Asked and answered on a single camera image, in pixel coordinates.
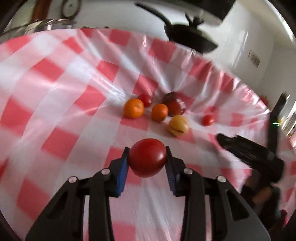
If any black frying pan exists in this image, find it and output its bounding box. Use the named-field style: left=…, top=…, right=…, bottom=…
left=134, top=3, right=218, bottom=54

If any small red tomato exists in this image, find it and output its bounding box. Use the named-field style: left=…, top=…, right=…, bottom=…
left=137, top=94, right=152, bottom=108

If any small orange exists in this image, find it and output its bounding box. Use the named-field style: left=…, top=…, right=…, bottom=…
left=151, top=103, right=169, bottom=122

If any yellow striped melon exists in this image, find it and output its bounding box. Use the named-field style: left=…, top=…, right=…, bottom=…
left=167, top=115, right=190, bottom=137

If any large orange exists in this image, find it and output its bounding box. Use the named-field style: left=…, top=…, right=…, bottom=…
left=123, top=98, right=144, bottom=119

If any large red tomato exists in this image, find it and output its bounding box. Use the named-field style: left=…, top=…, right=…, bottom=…
left=127, top=138, right=167, bottom=178

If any tiny red tomato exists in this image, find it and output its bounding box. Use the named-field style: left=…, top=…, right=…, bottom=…
left=201, top=114, right=215, bottom=126

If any dark red apple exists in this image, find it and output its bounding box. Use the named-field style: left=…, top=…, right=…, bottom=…
left=162, top=91, right=187, bottom=116

